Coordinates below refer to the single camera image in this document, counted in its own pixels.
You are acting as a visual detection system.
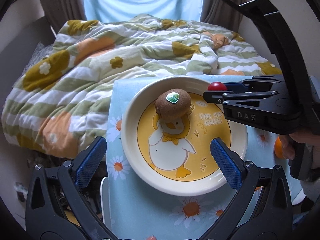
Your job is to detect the red cherry tomato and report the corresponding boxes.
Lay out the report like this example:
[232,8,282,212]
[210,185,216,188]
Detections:
[207,82,228,91]

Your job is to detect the brown kiwi with sticker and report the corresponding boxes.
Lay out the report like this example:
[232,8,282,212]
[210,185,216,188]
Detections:
[155,88,191,121]

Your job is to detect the medium orange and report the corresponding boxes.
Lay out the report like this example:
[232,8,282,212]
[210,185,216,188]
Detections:
[273,137,284,159]

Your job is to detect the right hand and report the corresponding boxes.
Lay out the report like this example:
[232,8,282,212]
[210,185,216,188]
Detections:
[279,130,320,167]

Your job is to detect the cream duck plate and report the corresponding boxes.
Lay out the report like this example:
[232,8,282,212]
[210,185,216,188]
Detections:
[121,76,248,196]

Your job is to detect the blue daisy tablecloth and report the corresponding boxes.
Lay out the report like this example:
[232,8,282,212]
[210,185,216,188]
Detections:
[106,75,290,239]

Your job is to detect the green striped floral quilt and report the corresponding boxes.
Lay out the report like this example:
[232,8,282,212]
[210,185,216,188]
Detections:
[1,14,280,158]

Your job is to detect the right brown curtain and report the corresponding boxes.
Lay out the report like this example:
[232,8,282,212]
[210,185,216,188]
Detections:
[200,0,245,32]

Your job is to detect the brown curtain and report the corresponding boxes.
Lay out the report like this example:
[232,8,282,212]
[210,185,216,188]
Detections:
[40,0,86,33]
[200,0,245,32]

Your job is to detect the grey bed headboard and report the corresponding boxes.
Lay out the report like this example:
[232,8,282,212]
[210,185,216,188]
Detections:
[1,17,55,83]

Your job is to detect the left brown curtain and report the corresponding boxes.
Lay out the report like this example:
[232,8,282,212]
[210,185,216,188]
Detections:
[40,0,86,33]

